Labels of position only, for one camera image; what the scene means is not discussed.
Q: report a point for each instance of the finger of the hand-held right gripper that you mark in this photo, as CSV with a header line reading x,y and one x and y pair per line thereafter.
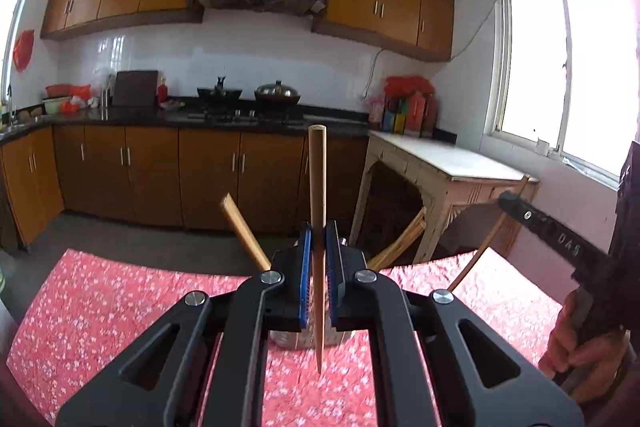
x,y
550,232

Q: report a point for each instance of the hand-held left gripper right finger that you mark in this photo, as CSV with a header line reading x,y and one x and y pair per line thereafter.
x,y
333,287

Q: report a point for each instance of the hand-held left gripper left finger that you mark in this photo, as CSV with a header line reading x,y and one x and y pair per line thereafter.
x,y
305,287

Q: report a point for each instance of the person's right hand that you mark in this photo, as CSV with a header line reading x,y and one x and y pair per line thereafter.
x,y
565,347

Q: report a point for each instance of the small white cup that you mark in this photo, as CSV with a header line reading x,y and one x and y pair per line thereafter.
x,y
542,147

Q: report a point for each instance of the cream side table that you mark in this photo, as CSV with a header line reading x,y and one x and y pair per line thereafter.
x,y
450,162

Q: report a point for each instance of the pink bag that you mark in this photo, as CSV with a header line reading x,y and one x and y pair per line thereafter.
x,y
376,112

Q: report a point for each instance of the red floral tablecloth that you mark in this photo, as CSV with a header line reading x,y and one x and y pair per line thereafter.
x,y
125,307

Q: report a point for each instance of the colourful bottles and boxes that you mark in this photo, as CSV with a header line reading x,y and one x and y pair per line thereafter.
x,y
410,117

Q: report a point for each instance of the gas stove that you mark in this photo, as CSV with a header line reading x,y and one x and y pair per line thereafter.
x,y
245,116

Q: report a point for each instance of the wooden lower cabinets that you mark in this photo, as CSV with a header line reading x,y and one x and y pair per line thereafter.
x,y
150,177

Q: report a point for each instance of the pot with lid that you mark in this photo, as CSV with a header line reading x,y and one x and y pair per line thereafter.
x,y
277,94

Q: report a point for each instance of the red plastic bag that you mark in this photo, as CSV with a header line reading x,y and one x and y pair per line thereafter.
x,y
407,84

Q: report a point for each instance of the black wok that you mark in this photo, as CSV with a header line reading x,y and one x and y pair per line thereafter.
x,y
220,93

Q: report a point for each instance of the black kitchen countertop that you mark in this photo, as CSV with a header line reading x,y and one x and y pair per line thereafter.
x,y
150,117

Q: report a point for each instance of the red bottle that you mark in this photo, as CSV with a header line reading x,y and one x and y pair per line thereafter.
x,y
162,93

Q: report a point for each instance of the dark cutting board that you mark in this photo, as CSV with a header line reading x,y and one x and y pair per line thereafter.
x,y
135,89

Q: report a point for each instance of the metal cup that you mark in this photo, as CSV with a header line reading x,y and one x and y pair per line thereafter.
x,y
105,99

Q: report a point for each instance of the bowls with red bag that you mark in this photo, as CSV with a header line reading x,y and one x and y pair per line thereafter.
x,y
65,99

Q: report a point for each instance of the sink faucet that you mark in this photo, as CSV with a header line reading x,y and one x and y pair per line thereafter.
x,y
10,107

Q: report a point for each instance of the large window with white frame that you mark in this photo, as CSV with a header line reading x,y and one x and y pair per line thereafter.
x,y
565,67

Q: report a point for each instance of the red wall ornament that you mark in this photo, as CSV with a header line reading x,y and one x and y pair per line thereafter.
x,y
24,52

